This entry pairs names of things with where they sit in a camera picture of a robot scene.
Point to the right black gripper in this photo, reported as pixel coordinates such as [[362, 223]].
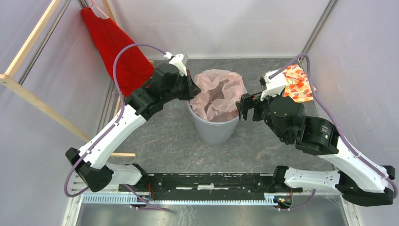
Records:
[[247, 101]]

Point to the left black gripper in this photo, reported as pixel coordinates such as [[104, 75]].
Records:
[[192, 89]]

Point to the pink translucent trash bag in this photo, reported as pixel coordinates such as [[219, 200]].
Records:
[[220, 91]]

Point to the grey plastic trash bin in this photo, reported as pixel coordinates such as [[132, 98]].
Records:
[[213, 132]]

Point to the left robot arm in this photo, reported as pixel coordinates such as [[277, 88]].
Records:
[[169, 81]]

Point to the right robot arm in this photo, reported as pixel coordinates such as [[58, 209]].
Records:
[[356, 179]]

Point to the orange floral cloth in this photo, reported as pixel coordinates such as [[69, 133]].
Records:
[[298, 87]]

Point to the red cloth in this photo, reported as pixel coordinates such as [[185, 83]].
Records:
[[133, 68]]

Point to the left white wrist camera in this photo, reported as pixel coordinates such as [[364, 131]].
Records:
[[178, 60]]

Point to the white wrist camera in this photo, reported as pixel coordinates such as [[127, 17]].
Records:
[[273, 87], [178, 60]]

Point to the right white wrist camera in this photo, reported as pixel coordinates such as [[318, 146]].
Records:
[[273, 87]]

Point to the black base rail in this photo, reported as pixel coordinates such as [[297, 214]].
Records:
[[196, 189]]

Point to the metal corner post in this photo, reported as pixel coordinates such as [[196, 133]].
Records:
[[319, 25]]

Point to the wooden frame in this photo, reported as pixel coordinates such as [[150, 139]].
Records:
[[47, 55]]

